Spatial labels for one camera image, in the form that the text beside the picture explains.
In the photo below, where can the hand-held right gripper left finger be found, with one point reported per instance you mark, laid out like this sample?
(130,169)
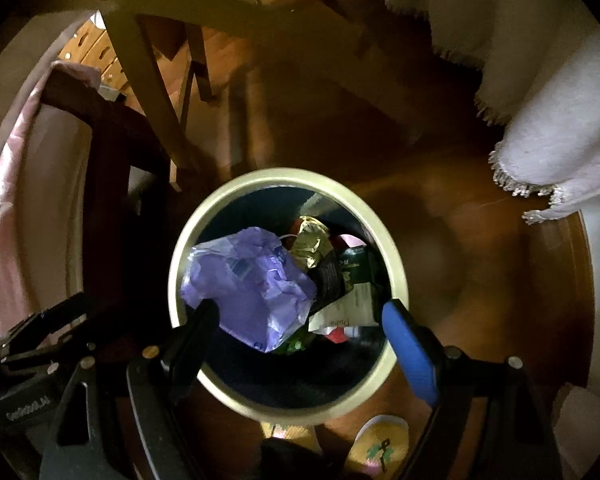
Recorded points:
(195,340)

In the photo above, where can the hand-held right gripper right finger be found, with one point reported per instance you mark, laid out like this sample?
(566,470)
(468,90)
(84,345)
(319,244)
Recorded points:
(410,355)

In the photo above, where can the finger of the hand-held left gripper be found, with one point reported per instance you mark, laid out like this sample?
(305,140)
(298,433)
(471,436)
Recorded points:
(45,317)
(45,357)

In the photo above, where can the white printed paper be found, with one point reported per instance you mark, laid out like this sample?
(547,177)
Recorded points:
(350,310)

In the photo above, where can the purple plastic bag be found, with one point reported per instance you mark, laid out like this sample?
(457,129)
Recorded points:
(250,285)

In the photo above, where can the cream rimmed dark bin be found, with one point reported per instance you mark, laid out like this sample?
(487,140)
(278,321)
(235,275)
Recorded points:
(280,377)

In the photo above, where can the gold foil wrapper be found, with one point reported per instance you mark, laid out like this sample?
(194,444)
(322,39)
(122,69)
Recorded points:
(307,245)

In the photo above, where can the yellow embroidered slipper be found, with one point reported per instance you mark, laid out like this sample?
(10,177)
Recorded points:
(380,447)
(275,430)

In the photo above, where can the pink blanket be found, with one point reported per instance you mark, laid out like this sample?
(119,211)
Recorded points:
(25,185)

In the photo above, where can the person's black trouser legs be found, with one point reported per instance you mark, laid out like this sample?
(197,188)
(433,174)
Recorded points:
(300,460)

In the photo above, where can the pale pink cloth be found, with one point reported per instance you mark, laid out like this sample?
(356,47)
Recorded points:
(577,420)

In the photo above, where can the wooden table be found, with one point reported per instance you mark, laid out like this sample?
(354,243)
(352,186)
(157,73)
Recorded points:
(145,85)

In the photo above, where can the wooden sideboard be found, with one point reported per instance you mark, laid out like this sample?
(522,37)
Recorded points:
(87,52)

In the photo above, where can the white fringed curtain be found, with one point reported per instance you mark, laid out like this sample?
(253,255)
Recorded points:
(530,110)

